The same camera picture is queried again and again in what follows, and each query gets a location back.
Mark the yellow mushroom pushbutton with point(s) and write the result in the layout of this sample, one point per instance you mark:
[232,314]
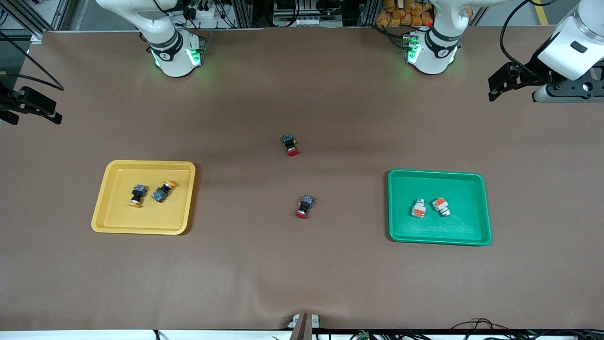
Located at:
[138,191]
[159,193]

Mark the aluminium frame post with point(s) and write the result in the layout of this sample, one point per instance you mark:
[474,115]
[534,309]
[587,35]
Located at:
[369,12]
[241,14]

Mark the white terminal strip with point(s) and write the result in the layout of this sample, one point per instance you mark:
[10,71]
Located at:
[306,21]

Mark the yellow plastic tray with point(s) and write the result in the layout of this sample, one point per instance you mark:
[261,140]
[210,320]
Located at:
[113,217]

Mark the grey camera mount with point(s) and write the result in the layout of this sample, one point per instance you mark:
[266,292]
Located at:
[302,328]

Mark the aluminium frame strut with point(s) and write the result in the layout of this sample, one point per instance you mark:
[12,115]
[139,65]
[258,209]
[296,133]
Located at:
[35,34]

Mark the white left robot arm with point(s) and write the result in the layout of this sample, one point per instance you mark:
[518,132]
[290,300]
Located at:
[436,52]

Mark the pile of orange packets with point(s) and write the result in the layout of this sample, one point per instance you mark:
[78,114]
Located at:
[401,19]

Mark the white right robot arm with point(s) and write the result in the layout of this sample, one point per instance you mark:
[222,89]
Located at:
[167,45]

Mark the green plastic tray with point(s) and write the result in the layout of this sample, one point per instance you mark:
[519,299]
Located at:
[439,231]

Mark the white power strip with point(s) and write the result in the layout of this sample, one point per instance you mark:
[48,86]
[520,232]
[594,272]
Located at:
[207,14]

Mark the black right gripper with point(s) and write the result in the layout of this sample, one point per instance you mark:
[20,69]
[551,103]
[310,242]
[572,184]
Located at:
[6,101]

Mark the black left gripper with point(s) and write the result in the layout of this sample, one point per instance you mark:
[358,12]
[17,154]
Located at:
[532,69]

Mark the red mushroom pushbutton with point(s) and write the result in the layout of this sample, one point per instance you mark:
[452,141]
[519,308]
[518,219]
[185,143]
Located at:
[306,202]
[289,140]

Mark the green pushbutton white orange block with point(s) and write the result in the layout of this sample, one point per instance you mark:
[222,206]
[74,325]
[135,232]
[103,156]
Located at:
[418,210]
[440,203]

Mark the brown table mat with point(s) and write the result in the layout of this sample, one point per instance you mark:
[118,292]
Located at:
[302,274]

